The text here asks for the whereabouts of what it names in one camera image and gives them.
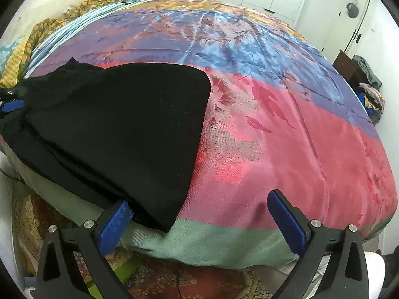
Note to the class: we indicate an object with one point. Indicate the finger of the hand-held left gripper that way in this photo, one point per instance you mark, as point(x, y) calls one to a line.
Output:
point(17, 91)
point(11, 106)

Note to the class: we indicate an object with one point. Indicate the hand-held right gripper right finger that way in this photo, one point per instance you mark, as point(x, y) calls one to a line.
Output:
point(288, 227)

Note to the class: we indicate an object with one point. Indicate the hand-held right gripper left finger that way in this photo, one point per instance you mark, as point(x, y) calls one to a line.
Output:
point(113, 227)

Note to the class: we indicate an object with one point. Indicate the black pants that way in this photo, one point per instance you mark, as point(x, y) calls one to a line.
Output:
point(124, 124)

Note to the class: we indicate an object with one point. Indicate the teal patterned pillow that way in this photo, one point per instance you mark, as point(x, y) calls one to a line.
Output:
point(4, 56)

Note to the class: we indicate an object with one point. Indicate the green floor mat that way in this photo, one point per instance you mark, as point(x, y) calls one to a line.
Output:
point(124, 269)

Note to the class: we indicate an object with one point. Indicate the yellow floral blanket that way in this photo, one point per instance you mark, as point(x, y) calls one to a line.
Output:
point(40, 31)

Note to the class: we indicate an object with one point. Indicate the blue striped bed sheet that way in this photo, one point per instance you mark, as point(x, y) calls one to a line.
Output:
point(71, 21)

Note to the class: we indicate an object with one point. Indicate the colourful floral quilt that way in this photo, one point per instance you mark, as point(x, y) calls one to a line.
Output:
point(296, 137)

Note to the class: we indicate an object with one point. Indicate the cream padded headboard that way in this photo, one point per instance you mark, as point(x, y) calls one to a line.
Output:
point(46, 3)

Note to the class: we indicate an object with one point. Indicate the person's right leg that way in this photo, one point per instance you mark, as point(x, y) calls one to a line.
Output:
point(371, 274)

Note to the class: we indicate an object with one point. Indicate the red patterned rug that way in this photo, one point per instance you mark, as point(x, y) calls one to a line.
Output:
point(202, 282)

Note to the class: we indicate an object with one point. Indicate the pile of mixed clothes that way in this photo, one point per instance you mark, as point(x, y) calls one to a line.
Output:
point(372, 95)

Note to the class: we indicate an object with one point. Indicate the dark wooden nightstand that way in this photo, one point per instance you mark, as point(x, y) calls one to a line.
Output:
point(346, 64)

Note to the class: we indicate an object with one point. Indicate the green garment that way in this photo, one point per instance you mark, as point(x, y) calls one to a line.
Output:
point(369, 71)

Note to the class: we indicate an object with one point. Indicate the white door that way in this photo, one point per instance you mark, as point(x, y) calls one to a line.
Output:
point(339, 34)

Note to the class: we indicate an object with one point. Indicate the dark round hanging bag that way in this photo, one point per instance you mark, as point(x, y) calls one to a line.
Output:
point(353, 10)

